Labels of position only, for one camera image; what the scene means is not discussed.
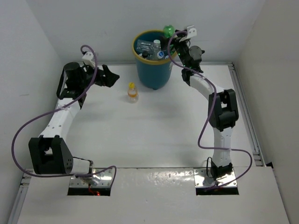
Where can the small bottle yellow cap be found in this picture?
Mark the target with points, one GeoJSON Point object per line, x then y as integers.
{"type": "Point", "coordinates": [132, 92]}

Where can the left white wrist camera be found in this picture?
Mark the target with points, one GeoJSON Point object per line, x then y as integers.
{"type": "Point", "coordinates": [89, 59]}

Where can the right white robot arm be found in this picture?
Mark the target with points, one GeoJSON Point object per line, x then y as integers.
{"type": "Point", "coordinates": [222, 105]}

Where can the blue bin yellow rim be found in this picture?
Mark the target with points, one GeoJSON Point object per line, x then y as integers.
{"type": "Point", "coordinates": [152, 74]}

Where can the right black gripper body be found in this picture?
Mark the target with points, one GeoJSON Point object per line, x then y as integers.
{"type": "Point", "coordinates": [181, 48]}

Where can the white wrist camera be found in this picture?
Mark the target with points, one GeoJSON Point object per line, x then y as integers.
{"type": "Point", "coordinates": [188, 33]}
{"type": "Point", "coordinates": [89, 59]}

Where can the metal base plate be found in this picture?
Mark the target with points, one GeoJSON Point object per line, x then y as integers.
{"type": "Point", "coordinates": [204, 180]}
{"type": "Point", "coordinates": [102, 180]}

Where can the small bottle black cap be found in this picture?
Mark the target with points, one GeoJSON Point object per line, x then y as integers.
{"type": "Point", "coordinates": [145, 55]}

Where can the green plastic bottle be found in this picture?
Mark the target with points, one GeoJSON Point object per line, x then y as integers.
{"type": "Point", "coordinates": [168, 31]}

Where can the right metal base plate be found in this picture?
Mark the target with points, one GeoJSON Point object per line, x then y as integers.
{"type": "Point", "coordinates": [204, 180]}

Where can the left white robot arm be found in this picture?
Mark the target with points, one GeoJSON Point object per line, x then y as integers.
{"type": "Point", "coordinates": [49, 152]}

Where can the square clear bottle white cap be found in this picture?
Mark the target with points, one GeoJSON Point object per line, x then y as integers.
{"type": "Point", "coordinates": [156, 47]}

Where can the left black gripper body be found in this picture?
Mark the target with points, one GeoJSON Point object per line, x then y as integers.
{"type": "Point", "coordinates": [88, 77]}

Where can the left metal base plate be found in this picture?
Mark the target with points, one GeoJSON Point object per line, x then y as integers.
{"type": "Point", "coordinates": [102, 180]}

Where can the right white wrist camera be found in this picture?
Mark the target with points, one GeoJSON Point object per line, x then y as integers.
{"type": "Point", "coordinates": [188, 33]}

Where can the bottle with blue label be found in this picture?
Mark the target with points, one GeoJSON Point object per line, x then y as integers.
{"type": "Point", "coordinates": [160, 55]}

